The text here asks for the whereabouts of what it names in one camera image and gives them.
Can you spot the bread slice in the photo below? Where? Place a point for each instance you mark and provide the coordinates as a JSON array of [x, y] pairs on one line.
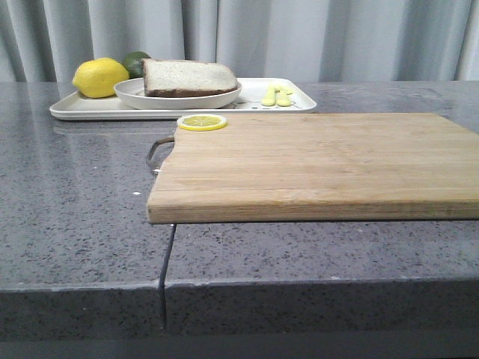
[[182, 78]]

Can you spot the white round plate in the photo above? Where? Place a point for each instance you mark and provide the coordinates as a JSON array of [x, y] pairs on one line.
[[131, 92]]

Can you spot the white bear tray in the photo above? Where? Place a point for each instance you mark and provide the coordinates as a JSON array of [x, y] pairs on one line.
[[78, 107]]

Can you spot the wooden cutting board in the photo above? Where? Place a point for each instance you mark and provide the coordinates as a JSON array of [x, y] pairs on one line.
[[295, 167]]

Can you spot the lemon slice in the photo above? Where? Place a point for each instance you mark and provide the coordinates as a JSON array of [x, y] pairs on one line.
[[202, 122]]

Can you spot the yellow plastic knife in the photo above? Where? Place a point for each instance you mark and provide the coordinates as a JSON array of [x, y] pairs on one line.
[[282, 96]]

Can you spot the green lime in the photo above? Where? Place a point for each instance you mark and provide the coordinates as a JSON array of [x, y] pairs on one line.
[[133, 63]]

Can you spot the grey curtain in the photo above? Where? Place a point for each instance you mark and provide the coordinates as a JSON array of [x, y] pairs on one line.
[[305, 41]]

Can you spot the front yellow lemon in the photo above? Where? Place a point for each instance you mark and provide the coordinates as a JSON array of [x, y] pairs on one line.
[[97, 78]]

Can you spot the metal board handle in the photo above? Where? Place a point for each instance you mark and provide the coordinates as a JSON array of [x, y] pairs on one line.
[[154, 166]]

